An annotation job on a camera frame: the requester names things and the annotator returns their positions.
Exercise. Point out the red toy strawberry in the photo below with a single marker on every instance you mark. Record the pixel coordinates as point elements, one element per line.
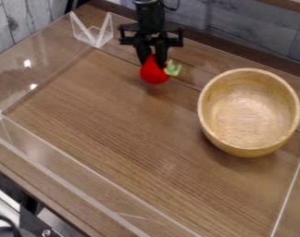
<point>155,75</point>

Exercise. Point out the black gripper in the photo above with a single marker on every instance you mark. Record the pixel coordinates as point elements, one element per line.
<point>132,35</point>

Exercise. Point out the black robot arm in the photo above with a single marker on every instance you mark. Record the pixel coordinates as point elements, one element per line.
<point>150,16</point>

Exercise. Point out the wooden bowl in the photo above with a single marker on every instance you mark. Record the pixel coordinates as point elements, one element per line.
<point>248,112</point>

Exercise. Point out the clear acrylic tray wall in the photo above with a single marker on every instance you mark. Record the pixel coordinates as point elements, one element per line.
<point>108,149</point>

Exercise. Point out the black table clamp bracket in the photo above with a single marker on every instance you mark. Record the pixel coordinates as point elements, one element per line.
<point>32,227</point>

